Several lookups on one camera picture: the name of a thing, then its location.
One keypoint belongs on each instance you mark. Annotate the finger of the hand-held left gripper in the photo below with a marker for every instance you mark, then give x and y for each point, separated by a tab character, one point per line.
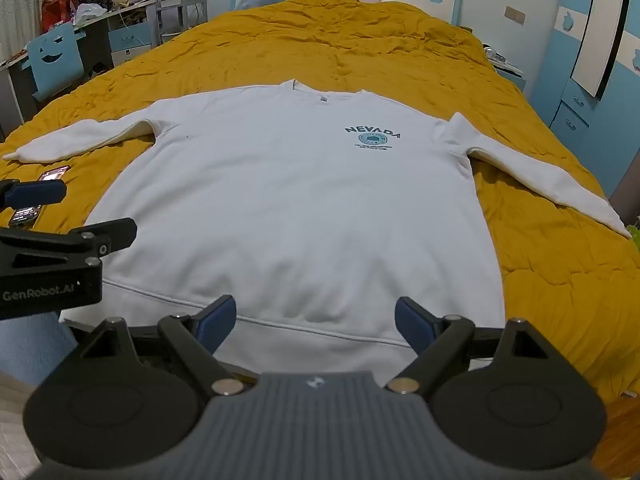
60	245
37	191

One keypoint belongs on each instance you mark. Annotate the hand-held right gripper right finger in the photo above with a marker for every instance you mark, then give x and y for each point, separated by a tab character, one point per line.
414	321

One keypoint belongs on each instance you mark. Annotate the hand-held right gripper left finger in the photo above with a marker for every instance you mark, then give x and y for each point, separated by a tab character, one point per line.
219	321

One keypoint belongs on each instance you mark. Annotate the white printed sweatshirt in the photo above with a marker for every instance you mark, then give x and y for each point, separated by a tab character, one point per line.
280	200

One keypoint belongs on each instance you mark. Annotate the smartphone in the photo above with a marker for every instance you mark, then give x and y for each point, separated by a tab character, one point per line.
26	216
54	173

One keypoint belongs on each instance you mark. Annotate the person's leg in jeans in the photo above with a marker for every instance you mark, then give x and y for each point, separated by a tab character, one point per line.
30	345

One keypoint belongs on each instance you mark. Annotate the blue chair with face cutout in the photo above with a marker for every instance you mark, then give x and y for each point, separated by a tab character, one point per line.
55	55

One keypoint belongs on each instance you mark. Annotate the cluttered white and blue desk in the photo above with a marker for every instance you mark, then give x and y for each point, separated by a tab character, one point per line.
125	40

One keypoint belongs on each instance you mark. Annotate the red bag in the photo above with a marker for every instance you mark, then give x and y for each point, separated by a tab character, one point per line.
52	12

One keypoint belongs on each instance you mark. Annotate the white plastic bag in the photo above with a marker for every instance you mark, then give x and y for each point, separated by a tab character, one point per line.
90	11

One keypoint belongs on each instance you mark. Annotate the grey rolling cart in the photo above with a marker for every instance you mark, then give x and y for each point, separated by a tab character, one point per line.
172	15

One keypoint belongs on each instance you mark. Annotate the blue nightstand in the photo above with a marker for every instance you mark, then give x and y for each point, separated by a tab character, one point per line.
515	81

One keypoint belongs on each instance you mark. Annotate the mustard yellow quilted blanket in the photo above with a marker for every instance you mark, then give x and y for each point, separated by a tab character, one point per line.
350	45

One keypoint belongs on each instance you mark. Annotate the blue and white wardrobe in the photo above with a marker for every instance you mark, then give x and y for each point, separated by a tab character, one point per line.
560	60

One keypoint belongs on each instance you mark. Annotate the beige wall switch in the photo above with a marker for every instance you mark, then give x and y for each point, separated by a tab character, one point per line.
514	15

